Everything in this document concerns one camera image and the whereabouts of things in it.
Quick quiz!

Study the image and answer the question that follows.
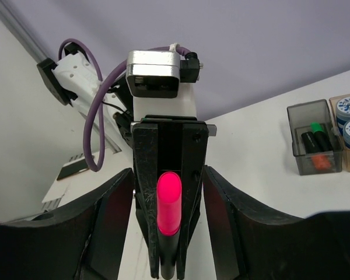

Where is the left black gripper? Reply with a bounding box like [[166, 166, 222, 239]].
[[113, 113, 216, 278]]

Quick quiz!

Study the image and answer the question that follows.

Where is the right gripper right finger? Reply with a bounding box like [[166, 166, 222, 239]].
[[203, 166, 350, 279]]

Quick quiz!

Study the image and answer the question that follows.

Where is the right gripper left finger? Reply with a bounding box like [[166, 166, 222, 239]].
[[0, 168, 134, 279]]

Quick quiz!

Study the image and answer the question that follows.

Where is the pink highlighter cap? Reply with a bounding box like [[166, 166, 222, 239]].
[[156, 171, 182, 236]]

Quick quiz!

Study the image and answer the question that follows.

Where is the pink tip black highlighter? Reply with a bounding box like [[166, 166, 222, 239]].
[[157, 169, 181, 280]]

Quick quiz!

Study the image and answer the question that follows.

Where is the orange cap highlighter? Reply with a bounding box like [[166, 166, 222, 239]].
[[301, 131, 331, 171]]

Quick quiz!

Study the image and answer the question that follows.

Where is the green cap highlighter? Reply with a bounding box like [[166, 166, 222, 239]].
[[310, 122, 333, 152]]

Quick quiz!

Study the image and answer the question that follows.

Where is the blue white round jar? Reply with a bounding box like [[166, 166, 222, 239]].
[[335, 96, 350, 125]]

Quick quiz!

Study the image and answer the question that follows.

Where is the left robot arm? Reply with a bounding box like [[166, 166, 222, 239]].
[[37, 39, 216, 279]]

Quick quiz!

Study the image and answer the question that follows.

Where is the smoky grey plastic tray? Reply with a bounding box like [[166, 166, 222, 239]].
[[287, 99, 343, 176]]

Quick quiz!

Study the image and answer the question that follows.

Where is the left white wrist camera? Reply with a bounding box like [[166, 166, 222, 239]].
[[125, 47, 200, 121]]

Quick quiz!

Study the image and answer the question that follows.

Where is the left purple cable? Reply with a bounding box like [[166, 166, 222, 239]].
[[57, 38, 190, 173]]

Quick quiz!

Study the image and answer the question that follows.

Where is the aluminium side rail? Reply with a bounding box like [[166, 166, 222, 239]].
[[0, 0, 123, 154]]

